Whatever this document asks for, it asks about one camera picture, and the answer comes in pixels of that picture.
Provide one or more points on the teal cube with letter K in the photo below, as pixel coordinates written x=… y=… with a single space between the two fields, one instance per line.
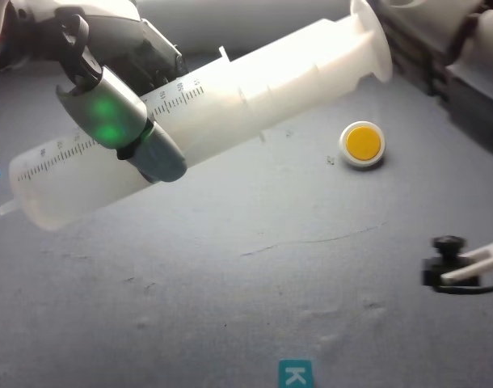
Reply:
x=295 y=374

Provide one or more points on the yellow button with white rim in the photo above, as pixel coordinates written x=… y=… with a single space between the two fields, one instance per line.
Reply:
x=363 y=143

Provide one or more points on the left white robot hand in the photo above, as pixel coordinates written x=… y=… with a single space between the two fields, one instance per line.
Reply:
x=109 y=117

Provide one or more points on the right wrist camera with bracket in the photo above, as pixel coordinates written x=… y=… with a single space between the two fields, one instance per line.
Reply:
x=450 y=266

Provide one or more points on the large clear plastic syringe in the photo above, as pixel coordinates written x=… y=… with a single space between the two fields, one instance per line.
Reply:
x=250 y=93

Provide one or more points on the grey table cloth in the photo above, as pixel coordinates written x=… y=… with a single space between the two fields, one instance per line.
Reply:
x=190 y=283

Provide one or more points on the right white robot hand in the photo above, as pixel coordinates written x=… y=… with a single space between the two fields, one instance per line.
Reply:
x=464 y=52

